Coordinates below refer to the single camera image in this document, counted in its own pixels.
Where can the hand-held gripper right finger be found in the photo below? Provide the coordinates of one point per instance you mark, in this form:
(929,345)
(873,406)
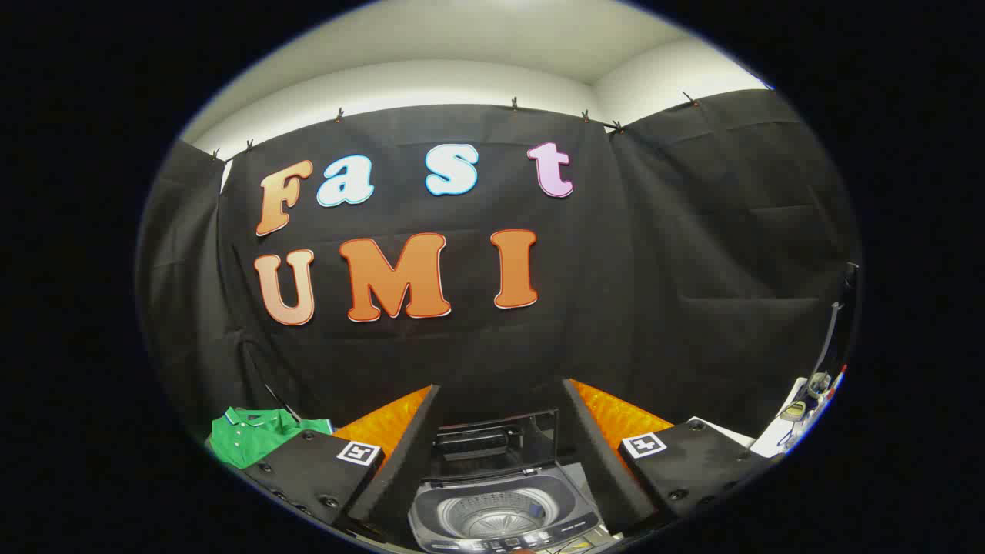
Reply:
(596,462)

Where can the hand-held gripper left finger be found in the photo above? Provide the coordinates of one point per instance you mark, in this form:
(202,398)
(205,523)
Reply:
(400,469)

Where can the grey top-load washing machine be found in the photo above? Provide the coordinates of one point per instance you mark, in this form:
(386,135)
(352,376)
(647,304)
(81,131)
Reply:
(492,515)

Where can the green polo shirt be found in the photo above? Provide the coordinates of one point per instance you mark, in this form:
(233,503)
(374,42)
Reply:
(246,438)

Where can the black backdrop cloth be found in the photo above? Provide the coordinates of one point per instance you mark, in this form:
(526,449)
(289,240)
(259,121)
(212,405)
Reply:
(585,308)

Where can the small yellow object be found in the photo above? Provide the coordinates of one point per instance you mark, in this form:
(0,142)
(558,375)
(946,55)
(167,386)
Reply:
(793,411)

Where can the small round container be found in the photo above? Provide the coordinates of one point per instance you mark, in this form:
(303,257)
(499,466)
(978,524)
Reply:
(817,383)

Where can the row of small backdrop clips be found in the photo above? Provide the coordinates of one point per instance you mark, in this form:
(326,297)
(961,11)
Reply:
(338,116)

